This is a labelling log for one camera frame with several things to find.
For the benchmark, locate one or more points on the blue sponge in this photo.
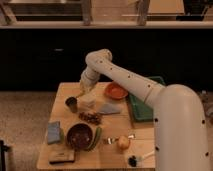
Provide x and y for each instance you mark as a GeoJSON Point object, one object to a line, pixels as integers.
{"type": "Point", "coordinates": [54, 133]}

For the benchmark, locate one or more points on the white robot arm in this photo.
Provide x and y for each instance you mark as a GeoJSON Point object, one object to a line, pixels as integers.
{"type": "Point", "coordinates": [180, 131]}

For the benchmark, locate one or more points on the orange bowl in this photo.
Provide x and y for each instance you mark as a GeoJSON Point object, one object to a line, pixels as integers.
{"type": "Point", "coordinates": [115, 91]}

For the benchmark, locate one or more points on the brown grape bunch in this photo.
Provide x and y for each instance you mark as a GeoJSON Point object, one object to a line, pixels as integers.
{"type": "Point", "coordinates": [92, 118]}

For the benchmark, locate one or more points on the brown wooden block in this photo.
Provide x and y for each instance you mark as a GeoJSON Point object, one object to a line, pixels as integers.
{"type": "Point", "coordinates": [61, 156]}

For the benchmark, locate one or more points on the grey folded cloth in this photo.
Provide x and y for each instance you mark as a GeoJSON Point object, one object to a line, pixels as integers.
{"type": "Point", "coordinates": [108, 108]}

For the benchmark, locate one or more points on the green tray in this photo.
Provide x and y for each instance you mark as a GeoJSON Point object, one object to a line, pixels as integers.
{"type": "Point", "coordinates": [141, 108]}

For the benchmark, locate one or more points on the white dish brush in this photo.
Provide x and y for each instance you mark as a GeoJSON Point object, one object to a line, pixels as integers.
{"type": "Point", "coordinates": [134, 161]}

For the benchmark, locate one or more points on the dark brown bowl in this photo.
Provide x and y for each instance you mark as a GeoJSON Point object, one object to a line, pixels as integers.
{"type": "Point", "coordinates": [79, 136]}

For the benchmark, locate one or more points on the green cucumber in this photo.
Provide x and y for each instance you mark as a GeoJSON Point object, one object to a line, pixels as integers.
{"type": "Point", "coordinates": [98, 133]}

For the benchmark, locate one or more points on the dark paper cup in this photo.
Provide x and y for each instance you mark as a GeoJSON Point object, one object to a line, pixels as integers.
{"type": "Point", "coordinates": [71, 103]}

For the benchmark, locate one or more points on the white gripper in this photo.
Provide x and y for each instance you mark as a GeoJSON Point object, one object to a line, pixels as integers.
{"type": "Point", "coordinates": [85, 85]}

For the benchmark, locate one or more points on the white block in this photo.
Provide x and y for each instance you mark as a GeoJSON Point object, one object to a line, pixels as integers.
{"type": "Point", "coordinates": [87, 101]}

